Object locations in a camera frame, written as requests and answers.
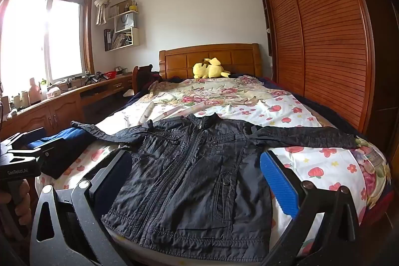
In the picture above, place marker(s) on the white paper bag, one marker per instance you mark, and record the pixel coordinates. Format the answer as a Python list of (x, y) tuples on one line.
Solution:
[(126, 21)]

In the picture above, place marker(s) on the white wall shelf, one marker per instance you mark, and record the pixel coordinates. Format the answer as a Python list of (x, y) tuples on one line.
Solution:
[(131, 38)]

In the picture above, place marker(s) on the wooden framed window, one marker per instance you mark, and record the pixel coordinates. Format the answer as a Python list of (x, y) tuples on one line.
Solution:
[(40, 35)]

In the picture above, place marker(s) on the rose print quilt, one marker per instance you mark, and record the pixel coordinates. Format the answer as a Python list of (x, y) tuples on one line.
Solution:
[(212, 94)]

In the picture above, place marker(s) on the wooden slatted wardrobe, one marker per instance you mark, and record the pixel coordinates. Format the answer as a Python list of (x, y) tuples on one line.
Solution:
[(324, 35)]

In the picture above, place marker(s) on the black jacket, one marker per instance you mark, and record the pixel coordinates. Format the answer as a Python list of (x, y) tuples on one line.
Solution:
[(193, 175)]

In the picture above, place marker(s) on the yellow plush toy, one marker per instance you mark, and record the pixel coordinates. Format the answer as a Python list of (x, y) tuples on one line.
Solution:
[(212, 69)]

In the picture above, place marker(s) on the wooden bed headboard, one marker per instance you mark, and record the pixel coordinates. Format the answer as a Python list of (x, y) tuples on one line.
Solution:
[(184, 62)]

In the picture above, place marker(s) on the pink bottle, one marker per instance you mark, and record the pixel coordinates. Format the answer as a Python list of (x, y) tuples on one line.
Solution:
[(34, 91)]

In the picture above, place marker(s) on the wooden desk cabinet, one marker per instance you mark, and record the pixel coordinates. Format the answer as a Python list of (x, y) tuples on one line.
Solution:
[(62, 110)]

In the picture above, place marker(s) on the tied beige curtain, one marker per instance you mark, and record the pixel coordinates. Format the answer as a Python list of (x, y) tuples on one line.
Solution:
[(103, 4)]

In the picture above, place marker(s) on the wooden chair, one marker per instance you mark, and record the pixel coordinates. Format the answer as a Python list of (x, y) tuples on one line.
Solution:
[(140, 76)]

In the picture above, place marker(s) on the person's left hand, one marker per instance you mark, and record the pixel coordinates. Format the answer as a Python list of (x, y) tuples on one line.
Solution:
[(23, 203)]

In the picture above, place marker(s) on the strawberry print bedsheet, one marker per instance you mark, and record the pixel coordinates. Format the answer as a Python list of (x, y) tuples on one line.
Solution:
[(311, 166)]

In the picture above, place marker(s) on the red plastic basket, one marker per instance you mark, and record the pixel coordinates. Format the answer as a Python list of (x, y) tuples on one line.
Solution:
[(109, 75)]

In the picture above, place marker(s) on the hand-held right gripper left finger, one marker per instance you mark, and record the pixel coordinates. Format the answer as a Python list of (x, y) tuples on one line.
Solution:
[(120, 172)]

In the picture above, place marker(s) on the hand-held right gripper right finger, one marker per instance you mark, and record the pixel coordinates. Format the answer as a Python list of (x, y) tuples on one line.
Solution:
[(277, 185)]

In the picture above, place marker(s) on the dark blue blanket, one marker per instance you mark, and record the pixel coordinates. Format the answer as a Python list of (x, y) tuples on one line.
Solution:
[(327, 116)]

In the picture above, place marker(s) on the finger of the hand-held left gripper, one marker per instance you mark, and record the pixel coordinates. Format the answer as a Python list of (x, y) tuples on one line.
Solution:
[(25, 136), (37, 150)]

